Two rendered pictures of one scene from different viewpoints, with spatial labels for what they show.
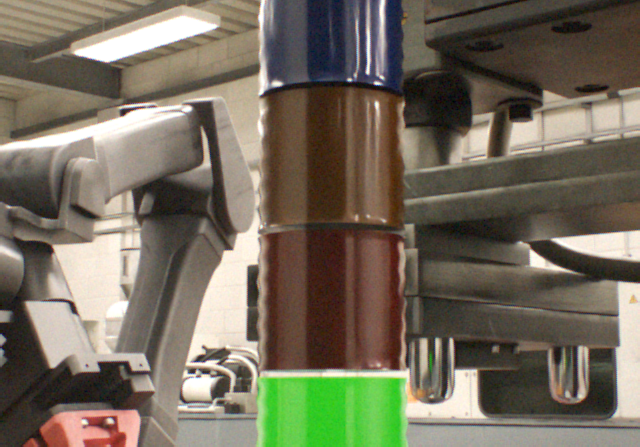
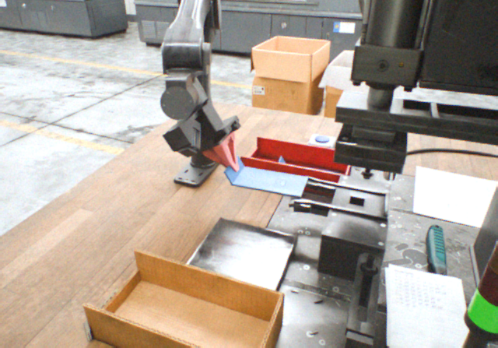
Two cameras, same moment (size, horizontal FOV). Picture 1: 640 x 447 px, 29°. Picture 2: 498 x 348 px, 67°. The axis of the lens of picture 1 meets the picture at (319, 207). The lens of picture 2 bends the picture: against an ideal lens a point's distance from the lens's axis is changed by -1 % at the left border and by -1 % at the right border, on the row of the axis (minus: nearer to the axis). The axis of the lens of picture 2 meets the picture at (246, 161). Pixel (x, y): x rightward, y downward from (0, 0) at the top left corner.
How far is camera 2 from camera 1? 0.47 m
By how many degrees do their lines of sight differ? 42
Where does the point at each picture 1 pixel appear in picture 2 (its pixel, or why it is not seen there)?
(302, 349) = not seen: outside the picture
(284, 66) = not seen: outside the picture
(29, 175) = (190, 54)
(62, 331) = (213, 114)
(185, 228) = (205, 33)
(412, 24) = (405, 68)
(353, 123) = not seen: outside the picture
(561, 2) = (478, 90)
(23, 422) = (205, 145)
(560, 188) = (447, 132)
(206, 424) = not seen: outside the picture
